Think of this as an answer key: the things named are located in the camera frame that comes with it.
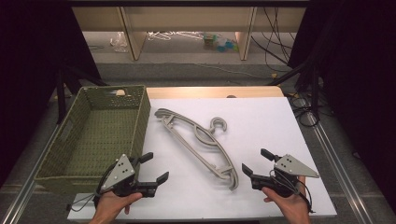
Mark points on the light wooden shelf unit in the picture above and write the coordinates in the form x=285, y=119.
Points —
x=186, y=18

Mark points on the white board sheet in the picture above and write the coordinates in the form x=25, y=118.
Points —
x=264, y=124

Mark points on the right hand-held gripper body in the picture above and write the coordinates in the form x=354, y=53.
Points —
x=289, y=168

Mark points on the light wooden table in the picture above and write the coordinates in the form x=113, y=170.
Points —
x=211, y=92

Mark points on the person's right hand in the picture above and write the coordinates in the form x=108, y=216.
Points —
x=292, y=205

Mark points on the person's left hand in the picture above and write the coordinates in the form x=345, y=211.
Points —
x=112, y=205

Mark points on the clear plastic bag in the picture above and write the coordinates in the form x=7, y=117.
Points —
x=119, y=42

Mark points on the green woven basket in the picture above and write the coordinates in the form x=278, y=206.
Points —
x=102, y=130

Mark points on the black curtain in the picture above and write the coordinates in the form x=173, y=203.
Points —
x=358, y=77
x=31, y=62

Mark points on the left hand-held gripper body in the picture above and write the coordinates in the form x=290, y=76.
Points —
x=120, y=174

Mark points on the grey plastic clothes hanger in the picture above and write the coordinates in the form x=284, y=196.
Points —
x=218, y=119
x=193, y=150
x=183, y=116

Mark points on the colourful plastic toys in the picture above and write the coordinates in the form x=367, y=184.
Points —
x=219, y=42

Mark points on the metal floor rail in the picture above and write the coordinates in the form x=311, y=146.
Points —
x=21, y=196
x=339, y=168

